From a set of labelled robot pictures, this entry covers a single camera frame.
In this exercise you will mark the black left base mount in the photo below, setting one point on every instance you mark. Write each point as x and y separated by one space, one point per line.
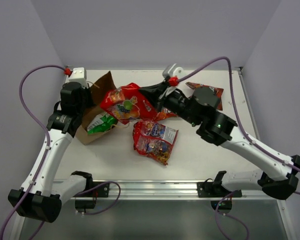
88 201

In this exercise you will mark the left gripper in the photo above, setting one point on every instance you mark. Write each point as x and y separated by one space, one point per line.
83 97

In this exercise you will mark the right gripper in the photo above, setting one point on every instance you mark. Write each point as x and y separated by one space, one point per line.
154 92

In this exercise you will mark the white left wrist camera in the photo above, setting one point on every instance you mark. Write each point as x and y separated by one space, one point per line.
79 75

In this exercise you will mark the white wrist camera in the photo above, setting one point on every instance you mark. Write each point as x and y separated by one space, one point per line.
79 75
173 72

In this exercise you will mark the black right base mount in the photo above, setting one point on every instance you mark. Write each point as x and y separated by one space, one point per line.
207 189

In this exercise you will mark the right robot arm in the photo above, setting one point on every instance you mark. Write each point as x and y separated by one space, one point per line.
276 175

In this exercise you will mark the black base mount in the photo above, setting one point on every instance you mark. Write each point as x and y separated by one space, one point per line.
88 201
207 189

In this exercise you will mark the red cookie snack bag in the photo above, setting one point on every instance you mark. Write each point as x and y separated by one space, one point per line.
154 140

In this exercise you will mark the brown paper bag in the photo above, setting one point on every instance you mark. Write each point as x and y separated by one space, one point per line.
98 90

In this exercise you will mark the red fruit candy bag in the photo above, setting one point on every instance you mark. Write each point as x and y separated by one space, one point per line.
127 104

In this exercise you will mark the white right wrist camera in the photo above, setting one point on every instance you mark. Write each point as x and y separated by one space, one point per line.
173 72

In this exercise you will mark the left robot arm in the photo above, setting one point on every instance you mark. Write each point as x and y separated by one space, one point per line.
38 197

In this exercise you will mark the red Doritos chip bag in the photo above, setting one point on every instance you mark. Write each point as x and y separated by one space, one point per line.
204 101

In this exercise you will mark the aluminium front rail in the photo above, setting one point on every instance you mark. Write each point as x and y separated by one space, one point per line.
155 190

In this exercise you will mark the green snack bag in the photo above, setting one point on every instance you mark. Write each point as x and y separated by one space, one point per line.
101 123

